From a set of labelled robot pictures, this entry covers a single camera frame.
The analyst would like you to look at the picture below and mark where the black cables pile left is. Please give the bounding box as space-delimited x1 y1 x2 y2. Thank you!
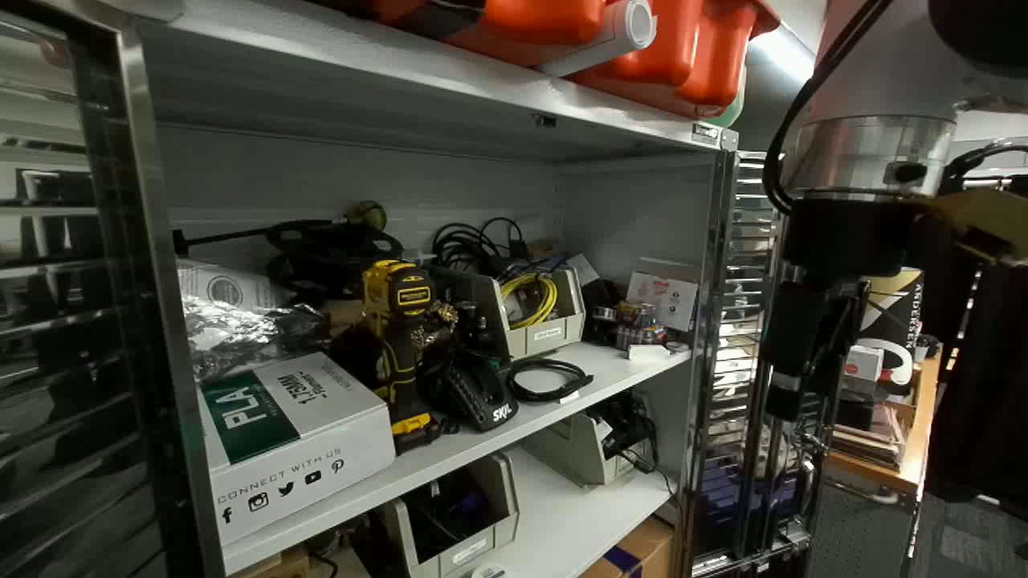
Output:
260 200 404 303

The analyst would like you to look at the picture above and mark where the silver foil bag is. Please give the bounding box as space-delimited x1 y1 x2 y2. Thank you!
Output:
183 295 326 381

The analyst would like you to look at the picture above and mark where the bundle of black cables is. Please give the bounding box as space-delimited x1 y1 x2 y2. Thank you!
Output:
428 215 533 281

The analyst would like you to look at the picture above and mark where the white PLA filament box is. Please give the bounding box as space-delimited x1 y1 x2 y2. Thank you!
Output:
198 352 395 542

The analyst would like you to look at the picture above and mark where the black cable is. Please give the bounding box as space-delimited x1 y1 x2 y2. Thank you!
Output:
505 356 598 404

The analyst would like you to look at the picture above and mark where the yellow black cordless drill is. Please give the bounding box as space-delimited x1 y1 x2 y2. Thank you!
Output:
364 261 456 453

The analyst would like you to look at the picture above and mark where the wire rack cart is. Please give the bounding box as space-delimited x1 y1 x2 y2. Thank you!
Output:
688 152 827 578

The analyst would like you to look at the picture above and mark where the black battery charger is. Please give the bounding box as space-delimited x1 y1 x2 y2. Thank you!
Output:
442 356 518 433

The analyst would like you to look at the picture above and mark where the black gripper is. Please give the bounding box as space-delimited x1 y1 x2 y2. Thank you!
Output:
762 200 920 420

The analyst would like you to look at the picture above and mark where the grey bin with yellow cable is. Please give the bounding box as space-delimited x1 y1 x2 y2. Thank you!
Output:
479 268 584 358

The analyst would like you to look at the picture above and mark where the white card box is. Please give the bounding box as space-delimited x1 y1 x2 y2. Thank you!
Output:
625 271 697 329

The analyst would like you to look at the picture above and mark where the orange plastic container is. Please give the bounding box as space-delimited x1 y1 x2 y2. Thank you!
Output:
353 0 781 117

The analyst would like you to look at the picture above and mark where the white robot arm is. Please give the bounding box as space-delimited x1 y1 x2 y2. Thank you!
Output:
758 0 1028 420

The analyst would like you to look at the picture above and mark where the white tube on top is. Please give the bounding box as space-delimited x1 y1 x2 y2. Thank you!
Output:
538 0 656 78

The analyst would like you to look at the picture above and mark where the white mug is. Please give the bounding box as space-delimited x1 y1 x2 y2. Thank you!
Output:
842 338 914 385

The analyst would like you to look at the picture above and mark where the wooden side table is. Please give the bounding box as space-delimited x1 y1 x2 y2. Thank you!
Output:
821 347 940 505

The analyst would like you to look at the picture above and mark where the cardboard box bottom shelf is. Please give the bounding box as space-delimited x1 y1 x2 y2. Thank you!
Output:
581 517 673 578

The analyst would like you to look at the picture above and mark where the grey bin lower right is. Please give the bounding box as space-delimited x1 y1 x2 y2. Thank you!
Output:
527 406 656 488

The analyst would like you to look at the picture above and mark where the grey bin lower left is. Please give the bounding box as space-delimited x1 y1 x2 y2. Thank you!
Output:
380 453 520 578

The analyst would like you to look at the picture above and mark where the white metal shelf unit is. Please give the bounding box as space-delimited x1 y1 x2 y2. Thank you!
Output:
66 0 740 573

